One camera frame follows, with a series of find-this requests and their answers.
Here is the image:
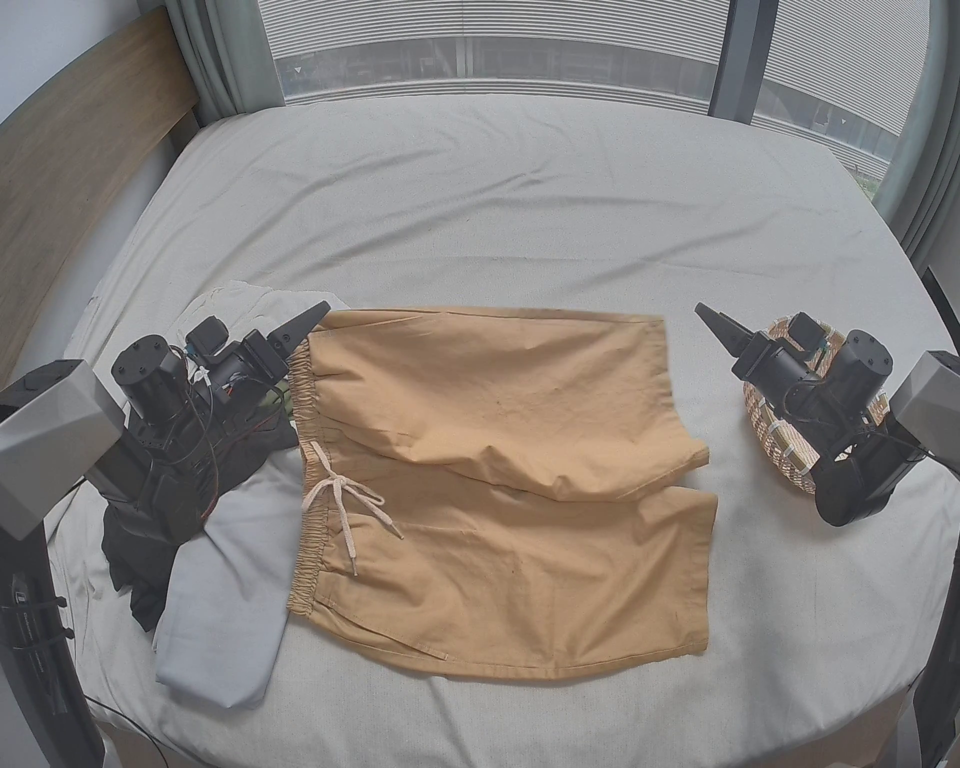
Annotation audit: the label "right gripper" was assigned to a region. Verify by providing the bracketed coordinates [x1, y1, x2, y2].
[731, 332, 816, 400]

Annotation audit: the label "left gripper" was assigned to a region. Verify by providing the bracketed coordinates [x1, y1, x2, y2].
[219, 328, 291, 393]

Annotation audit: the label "tan shorts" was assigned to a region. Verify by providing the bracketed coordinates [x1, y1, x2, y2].
[287, 307, 720, 685]

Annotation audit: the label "green garment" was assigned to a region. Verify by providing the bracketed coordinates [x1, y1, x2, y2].
[255, 377, 298, 423]

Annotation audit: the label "white garment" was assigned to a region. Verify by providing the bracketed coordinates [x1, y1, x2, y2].
[168, 281, 354, 354]

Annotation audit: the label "round woven basket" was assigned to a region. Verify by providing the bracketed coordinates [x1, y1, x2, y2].
[742, 313, 894, 496]

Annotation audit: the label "black garment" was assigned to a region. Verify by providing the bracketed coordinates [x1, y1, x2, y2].
[101, 416, 300, 633]

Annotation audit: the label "pale grey garment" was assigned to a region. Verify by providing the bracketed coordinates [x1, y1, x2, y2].
[153, 448, 310, 710]

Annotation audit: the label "grey-green curtain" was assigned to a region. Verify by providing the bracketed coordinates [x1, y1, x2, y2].
[870, 0, 960, 264]
[161, 0, 290, 125]

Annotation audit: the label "window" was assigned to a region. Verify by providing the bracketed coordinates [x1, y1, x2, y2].
[258, 0, 924, 196]

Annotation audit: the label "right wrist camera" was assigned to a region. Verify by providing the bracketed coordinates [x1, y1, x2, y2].
[787, 310, 828, 355]

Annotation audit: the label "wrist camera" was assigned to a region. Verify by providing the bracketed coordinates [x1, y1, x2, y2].
[787, 310, 828, 355]
[183, 316, 231, 363]

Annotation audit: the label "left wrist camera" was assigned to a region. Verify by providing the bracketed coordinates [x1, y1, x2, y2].
[183, 316, 231, 363]

